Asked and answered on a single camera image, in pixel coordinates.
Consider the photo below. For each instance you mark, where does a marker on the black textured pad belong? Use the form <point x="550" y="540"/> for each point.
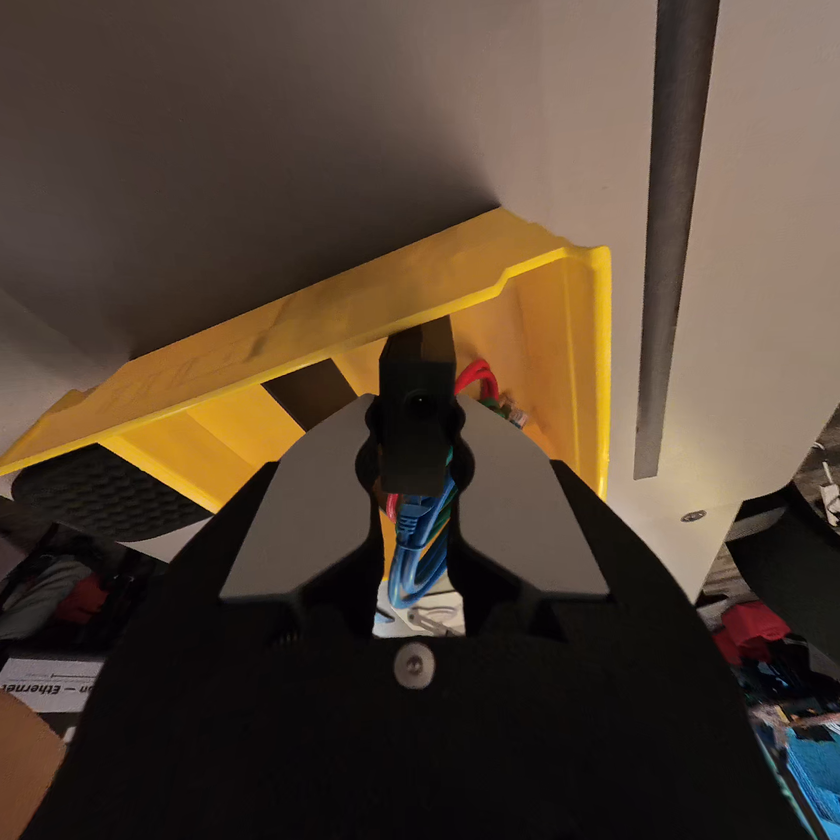
<point x="98" y="492"/>

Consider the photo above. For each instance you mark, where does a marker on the white poster stand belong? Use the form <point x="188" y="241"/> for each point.
<point x="420" y="620"/>

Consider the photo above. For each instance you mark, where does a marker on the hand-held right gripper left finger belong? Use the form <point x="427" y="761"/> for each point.
<point x="302" y="518"/>

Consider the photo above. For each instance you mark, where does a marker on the black bin divider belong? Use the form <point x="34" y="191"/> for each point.
<point x="308" y="394"/>

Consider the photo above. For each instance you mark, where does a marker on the black ethernet switch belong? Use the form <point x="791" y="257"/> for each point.
<point x="417" y="433"/>

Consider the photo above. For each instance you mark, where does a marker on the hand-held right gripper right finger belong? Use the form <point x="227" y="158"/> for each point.
<point x="525" y="518"/>

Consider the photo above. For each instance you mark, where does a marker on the yellow plastic bin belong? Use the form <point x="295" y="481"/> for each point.
<point x="262" y="341"/>

